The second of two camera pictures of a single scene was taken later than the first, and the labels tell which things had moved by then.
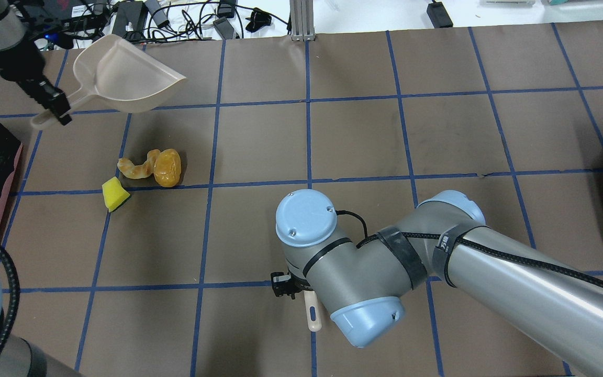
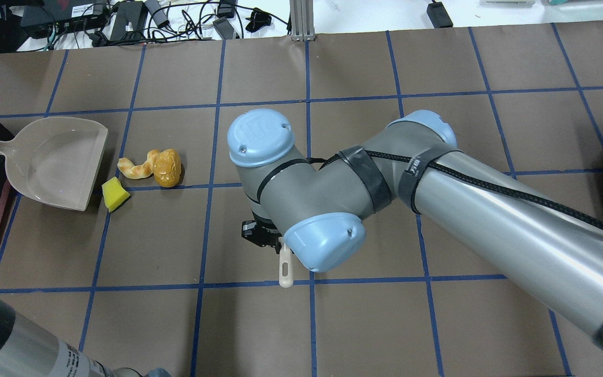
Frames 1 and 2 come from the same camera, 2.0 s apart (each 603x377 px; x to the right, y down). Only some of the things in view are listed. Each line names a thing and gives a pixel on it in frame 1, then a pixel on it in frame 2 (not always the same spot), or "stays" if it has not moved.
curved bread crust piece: [144, 170] stays
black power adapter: [438, 15] stays
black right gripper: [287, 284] to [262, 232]
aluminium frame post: [302, 20] stays
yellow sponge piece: [114, 194] stays
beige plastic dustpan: [118, 75] to [55, 161]
